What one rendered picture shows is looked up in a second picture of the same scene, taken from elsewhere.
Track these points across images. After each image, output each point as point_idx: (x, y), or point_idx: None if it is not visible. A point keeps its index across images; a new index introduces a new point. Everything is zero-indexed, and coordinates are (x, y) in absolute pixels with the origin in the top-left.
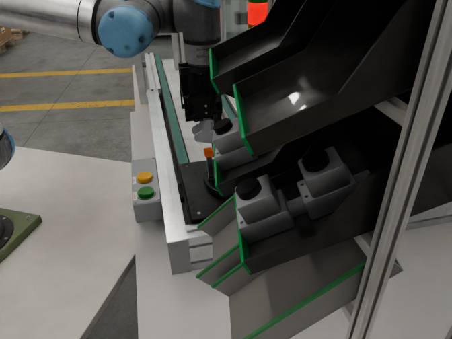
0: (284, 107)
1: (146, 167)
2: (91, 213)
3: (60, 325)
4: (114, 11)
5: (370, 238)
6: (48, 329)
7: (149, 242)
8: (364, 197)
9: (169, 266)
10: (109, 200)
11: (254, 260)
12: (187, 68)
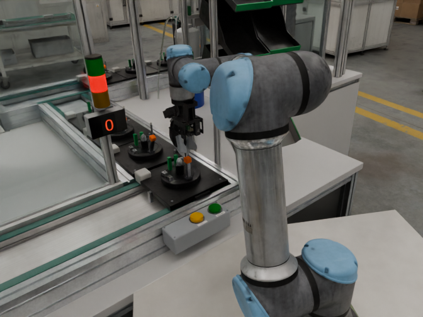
0: (278, 45)
1: (180, 225)
2: (226, 275)
3: (315, 231)
4: (251, 54)
5: None
6: (320, 234)
7: (233, 227)
8: None
9: None
10: (203, 275)
11: None
12: (194, 100)
